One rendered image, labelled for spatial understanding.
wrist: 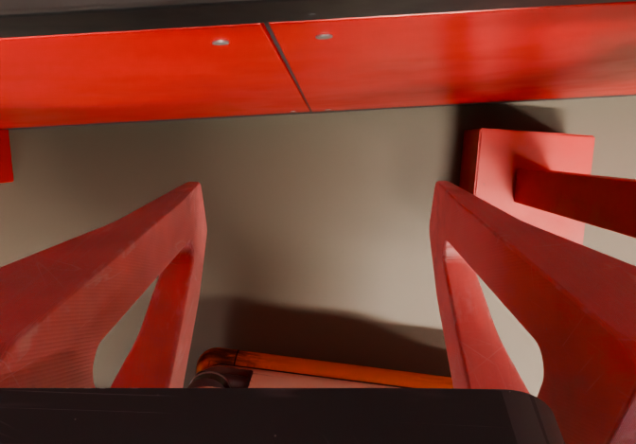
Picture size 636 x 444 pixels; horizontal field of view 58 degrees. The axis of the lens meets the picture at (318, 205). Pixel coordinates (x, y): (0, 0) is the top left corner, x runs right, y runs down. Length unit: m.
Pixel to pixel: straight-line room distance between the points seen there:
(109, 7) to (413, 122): 0.91
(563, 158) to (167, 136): 0.74
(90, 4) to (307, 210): 0.90
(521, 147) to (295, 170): 0.42
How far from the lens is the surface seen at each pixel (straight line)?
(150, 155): 1.18
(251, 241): 1.16
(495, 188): 1.05
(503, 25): 0.36
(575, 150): 1.10
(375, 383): 1.10
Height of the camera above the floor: 1.13
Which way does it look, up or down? 84 degrees down
